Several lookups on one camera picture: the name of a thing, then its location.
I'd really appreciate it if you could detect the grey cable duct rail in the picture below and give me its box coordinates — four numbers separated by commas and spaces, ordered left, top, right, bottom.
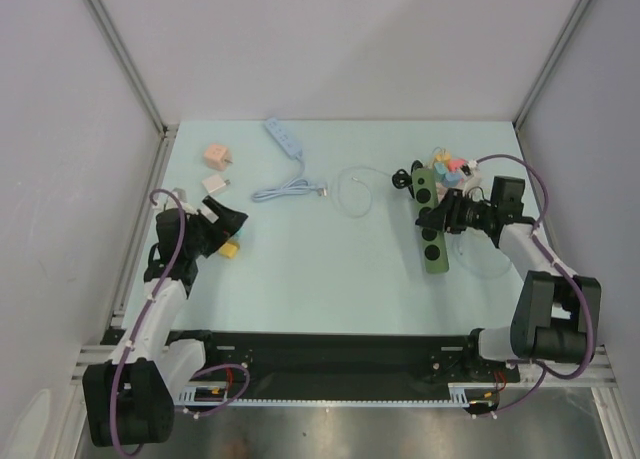
176, 379, 499, 410

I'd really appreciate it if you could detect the pink deer cube socket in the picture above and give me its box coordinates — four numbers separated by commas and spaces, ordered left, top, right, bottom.
203, 144, 233, 172

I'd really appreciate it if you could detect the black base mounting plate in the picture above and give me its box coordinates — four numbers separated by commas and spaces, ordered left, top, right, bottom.
167, 330, 520, 392

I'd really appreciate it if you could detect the yellow plug adapter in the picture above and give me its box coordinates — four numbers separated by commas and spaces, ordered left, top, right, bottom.
218, 241, 240, 259

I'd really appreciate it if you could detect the aluminium frame post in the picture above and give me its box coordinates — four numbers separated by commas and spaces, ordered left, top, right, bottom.
72, 0, 179, 140
512, 0, 595, 134

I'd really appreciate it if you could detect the white Honor charger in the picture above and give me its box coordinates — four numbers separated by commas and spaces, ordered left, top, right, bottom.
201, 174, 231, 196

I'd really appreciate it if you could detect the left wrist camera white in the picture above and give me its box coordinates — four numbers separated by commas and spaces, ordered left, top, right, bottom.
171, 188, 219, 223

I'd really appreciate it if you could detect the light blue cube charger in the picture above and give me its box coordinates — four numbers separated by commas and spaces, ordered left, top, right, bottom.
433, 162, 462, 188

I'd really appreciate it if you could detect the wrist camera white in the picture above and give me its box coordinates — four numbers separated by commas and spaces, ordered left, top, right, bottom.
459, 160, 483, 191
171, 188, 219, 223

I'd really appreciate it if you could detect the white thin USB cable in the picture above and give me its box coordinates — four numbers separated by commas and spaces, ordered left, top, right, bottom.
332, 164, 396, 219

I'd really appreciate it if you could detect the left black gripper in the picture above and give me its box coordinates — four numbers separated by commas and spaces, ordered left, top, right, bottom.
184, 197, 246, 258

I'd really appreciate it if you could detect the right aluminium frame post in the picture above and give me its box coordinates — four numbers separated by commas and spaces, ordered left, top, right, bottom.
512, 0, 595, 134

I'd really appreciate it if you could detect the black power cable with plug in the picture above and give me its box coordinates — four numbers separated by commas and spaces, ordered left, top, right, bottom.
391, 159, 426, 198

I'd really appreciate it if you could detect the green power strip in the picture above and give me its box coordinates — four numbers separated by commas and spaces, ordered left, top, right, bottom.
410, 161, 449, 275

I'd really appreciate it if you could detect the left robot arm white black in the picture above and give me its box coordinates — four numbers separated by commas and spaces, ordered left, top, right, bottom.
82, 196, 248, 455

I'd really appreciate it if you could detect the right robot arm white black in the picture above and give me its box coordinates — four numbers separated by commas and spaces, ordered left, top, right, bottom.
416, 176, 602, 380

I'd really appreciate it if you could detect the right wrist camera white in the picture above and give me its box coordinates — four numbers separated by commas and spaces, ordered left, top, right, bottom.
459, 160, 483, 191

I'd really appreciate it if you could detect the red pink cube charger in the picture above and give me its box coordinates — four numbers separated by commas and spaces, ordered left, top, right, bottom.
448, 158, 470, 176

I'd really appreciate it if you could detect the left aluminium frame post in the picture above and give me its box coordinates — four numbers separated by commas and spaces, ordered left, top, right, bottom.
72, 0, 179, 140

